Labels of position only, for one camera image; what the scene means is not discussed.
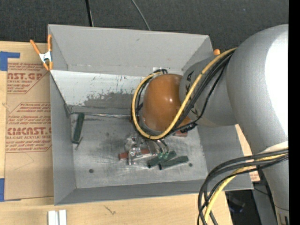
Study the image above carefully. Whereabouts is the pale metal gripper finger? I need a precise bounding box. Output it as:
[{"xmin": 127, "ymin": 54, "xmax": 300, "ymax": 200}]
[
  {"xmin": 125, "ymin": 136, "xmax": 139, "ymax": 150},
  {"xmin": 127, "ymin": 147, "xmax": 143, "ymax": 166}
]

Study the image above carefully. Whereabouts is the red-brown flat block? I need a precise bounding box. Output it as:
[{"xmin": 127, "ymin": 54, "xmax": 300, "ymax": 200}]
[
  {"xmin": 118, "ymin": 148, "xmax": 150, "ymax": 160},
  {"xmin": 173, "ymin": 129, "xmax": 188, "ymax": 138}
]

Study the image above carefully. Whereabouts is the dark green flat block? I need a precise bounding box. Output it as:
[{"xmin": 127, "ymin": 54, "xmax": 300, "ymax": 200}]
[
  {"xmin": 157, "ymin": 156, "xmax": 189, "ymax": 171},
  {"xmin": 147, "ymin": 150, "xmax": 177, "ymax": 169},
  {"xmin": 71, "ymin": 112, "xmax": 85, "ymax": 145}
]

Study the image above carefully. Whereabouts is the grey metal bin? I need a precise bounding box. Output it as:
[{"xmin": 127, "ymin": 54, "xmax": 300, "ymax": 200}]
[{"xmin": 47, "ymin": 24, "xmax": 255, "ymax": 206}]

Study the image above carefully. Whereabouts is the brown cardboard board, red print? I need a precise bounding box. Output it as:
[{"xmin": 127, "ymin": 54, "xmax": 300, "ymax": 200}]
[{"xmin": 0, "ymin": 40, "xmax": 56, "ymax": 202}]

